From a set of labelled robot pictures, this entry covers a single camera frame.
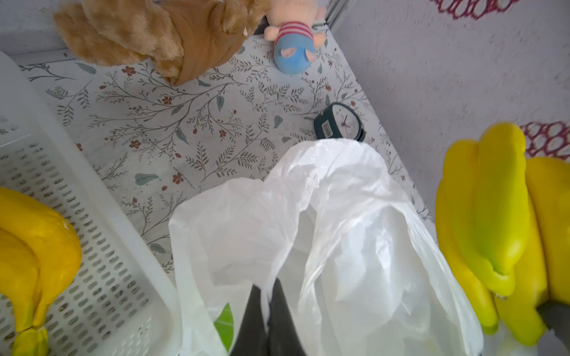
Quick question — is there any green-yellow banana bunch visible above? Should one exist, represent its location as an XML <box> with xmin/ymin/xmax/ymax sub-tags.
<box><xmin>435</xmin><ymin>123</ymin><xmax>569</xmax><ymax>347</ymax></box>

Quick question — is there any white perforated plastic basket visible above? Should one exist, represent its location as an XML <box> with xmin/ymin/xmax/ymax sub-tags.
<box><xmin>1</xmin><ymin>55</ymin><xmax>182</xmax><ymax>355</ymax></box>

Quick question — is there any white plastic bag lemon print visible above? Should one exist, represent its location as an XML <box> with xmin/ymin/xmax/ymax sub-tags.
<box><xmin>169</xmin><ymin>139</ymin><xmax>484</xmax><ymax>355</ymax></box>

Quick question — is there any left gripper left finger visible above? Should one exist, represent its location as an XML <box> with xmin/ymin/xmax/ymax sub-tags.
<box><xmin>230</xmin><ymin>286</ymin><xmax>269</xmax><ymax>356</ymax></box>

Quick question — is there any brown teddy bear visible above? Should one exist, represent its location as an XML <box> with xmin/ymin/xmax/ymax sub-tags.
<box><xmin>53</xmin><ymin>0</ymin><xmax>271</xmax><ymax>86</ymax></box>

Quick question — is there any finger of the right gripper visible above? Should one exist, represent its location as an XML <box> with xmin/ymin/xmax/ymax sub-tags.
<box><xmin>537</xmin><ymin>301</ymin><xmax>570</xmax><ymax>345</ymax></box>

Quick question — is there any pink doll blue outfit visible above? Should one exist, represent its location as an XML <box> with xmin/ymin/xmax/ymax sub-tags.
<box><xmin>264</xmin><ymin>0</ymin><xmax>327</xmax><ymax>75</ymax></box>

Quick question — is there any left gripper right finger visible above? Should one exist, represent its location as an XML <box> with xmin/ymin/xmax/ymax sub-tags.
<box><xmin>267</xmin><ymin>279</ymin><xmax>306</xmax><ymax>356</ymax></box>

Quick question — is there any orange-yellow banana bunch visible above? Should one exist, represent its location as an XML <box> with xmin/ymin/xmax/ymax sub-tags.
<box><xmin>1</xmin><ymin>188</ymin><xmax>82</xmax><ymax>355</ymax></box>

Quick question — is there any dark green alarm clock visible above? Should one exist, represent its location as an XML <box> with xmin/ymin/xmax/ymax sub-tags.
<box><xmin>313</xmin><ymin>102</ymin><xmax>366</xmax><ymax>142</ymax></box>

